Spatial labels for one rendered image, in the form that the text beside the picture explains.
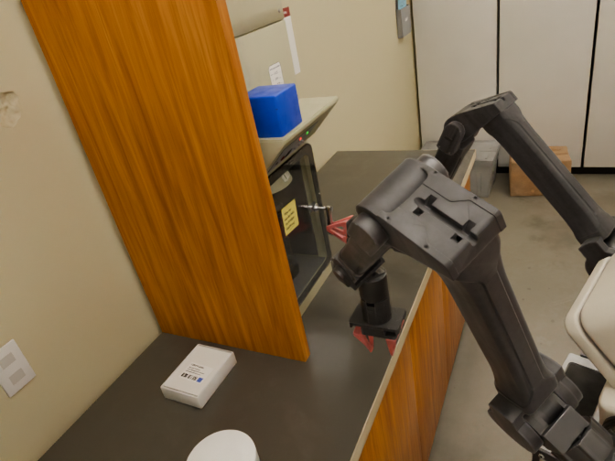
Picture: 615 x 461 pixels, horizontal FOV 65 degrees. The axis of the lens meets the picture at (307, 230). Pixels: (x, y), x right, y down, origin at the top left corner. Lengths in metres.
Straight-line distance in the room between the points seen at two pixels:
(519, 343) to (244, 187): 0.64
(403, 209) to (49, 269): 0.99
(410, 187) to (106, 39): 0.79
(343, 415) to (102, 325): 0.69
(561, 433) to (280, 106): 0.76
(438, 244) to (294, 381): 0.84
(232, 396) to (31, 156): 0.73
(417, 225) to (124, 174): 0.90
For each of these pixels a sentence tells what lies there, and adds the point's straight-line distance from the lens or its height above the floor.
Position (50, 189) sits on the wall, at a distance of 1.29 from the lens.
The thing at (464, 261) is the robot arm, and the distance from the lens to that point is 0.46.
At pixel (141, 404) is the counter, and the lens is 1.35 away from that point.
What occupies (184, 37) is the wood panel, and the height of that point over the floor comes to 1.74.
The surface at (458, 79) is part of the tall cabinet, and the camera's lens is 4.14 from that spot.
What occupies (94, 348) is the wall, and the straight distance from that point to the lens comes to 1.43.
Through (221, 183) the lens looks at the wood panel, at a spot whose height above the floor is 1.44.
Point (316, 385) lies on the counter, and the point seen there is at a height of 0.94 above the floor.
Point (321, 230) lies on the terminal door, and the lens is 1.45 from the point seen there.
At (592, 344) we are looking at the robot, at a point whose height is 1.29.
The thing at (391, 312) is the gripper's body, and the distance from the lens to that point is 0.98.
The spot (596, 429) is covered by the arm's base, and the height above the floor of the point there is 1.24.
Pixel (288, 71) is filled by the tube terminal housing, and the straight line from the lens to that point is 1.31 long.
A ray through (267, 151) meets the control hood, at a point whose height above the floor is 1.49.
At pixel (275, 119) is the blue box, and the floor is 1.55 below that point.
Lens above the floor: 1.82
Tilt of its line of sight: 29 degrees down
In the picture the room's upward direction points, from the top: 12 degrees counter-clockwise
